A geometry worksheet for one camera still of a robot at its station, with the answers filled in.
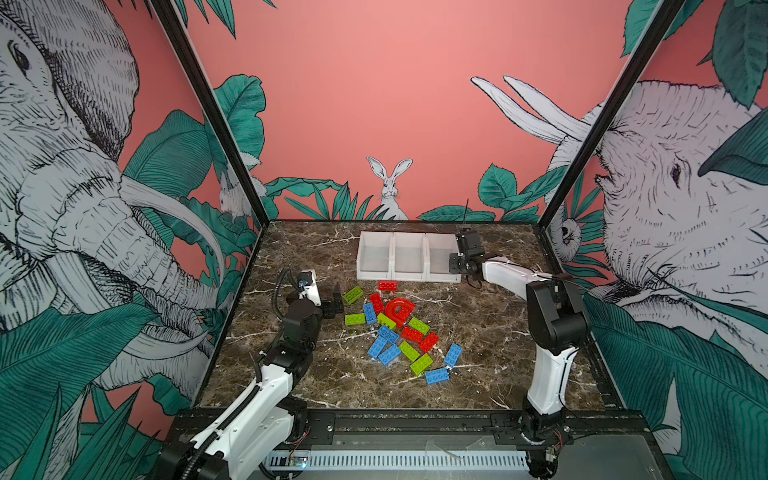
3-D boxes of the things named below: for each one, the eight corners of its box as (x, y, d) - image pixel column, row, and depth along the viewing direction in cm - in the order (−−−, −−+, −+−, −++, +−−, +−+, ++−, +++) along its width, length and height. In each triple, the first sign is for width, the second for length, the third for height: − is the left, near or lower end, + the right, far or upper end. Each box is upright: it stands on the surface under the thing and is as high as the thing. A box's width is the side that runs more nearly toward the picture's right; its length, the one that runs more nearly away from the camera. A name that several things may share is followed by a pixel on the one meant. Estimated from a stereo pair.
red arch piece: (379, 316, 96) (379, 313, 95) (393, 296, 101) (394, 292, 100) (401, 329, 94) (401, 326, 92) (415, 307, 99) (415, 304, 97)
